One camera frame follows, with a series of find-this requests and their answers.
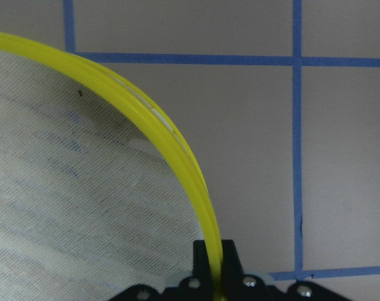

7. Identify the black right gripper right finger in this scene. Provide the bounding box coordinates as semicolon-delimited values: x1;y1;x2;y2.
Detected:
221;240;348;300

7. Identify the yellow steamer basket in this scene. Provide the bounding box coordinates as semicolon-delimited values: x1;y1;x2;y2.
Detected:
0;32;223;300

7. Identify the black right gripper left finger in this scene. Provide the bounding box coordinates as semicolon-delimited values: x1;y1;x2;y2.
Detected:
111;240;214;300

